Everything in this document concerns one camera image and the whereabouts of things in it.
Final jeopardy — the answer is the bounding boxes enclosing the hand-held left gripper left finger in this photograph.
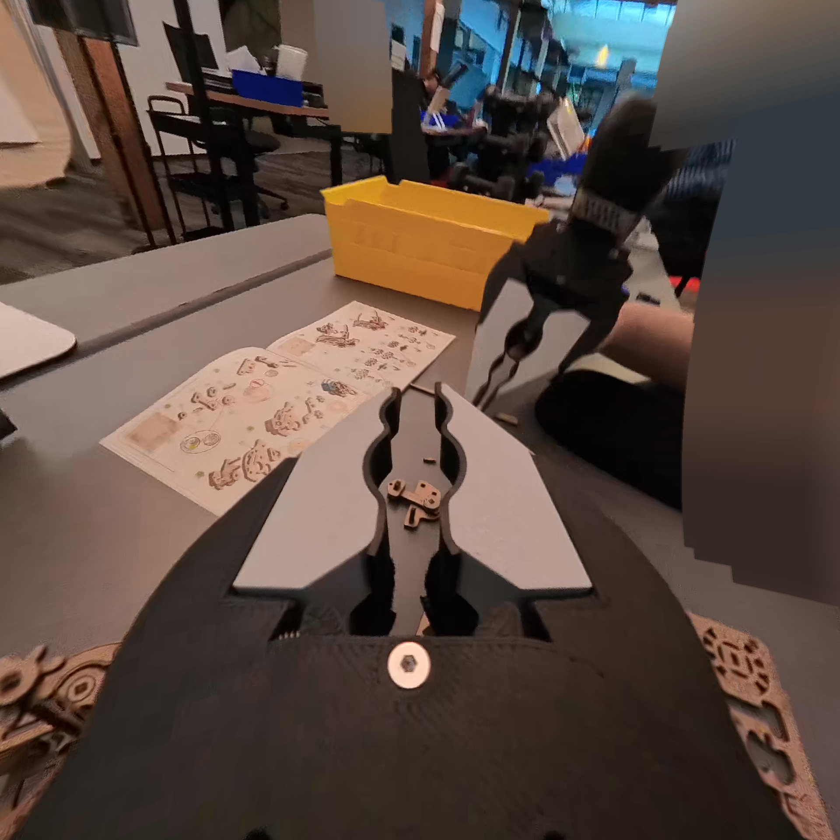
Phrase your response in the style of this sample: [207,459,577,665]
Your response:
[233,386,403,636]

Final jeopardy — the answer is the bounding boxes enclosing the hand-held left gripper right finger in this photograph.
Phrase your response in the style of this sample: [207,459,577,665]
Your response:
[433,382,595,636]

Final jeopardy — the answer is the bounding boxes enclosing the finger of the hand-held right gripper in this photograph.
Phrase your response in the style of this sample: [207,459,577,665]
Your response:
[466,282,531,408]
[537,307,592,378]

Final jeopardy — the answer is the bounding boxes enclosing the small wooden model assembly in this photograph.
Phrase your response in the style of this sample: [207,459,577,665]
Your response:
[386,479,442,531]

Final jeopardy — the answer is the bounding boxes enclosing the person's right forearm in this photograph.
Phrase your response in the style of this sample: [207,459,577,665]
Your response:
[600,303,697,389]

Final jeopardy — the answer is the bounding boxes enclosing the wooden laser-cut parts sheet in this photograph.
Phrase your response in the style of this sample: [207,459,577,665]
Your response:
[688,613,834,840]

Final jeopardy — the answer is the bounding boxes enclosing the large partly assembled wooden model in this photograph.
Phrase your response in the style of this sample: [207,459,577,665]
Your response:
[0,643,122,828]

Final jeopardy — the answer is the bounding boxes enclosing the thin wooden stick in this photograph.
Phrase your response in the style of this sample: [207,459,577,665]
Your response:
[410,383,521,425]

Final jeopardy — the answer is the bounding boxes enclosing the yellow plastic bin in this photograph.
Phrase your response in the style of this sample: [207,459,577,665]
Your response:
[320,175,551,311]

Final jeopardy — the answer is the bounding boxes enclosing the open instruction booklet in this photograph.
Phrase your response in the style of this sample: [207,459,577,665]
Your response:
[100,301,457,517]

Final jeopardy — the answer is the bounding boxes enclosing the black office chair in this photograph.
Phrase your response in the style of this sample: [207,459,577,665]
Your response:
[223,125,290,211]

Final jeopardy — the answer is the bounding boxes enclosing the white rounded board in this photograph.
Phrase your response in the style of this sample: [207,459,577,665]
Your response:
[0,302,77,382]

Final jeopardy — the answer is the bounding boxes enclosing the blue storage bin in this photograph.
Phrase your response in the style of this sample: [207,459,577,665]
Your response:
[231,67,305,109]

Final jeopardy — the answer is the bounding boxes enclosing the wooden office desk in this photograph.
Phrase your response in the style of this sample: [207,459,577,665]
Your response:
[164,80,345,191]

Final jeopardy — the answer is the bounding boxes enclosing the wooden easel board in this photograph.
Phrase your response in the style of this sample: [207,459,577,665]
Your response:
[0,0,86,193]

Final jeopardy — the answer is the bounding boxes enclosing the black framed panel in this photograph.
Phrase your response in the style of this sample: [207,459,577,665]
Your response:
[26,0,139,46]

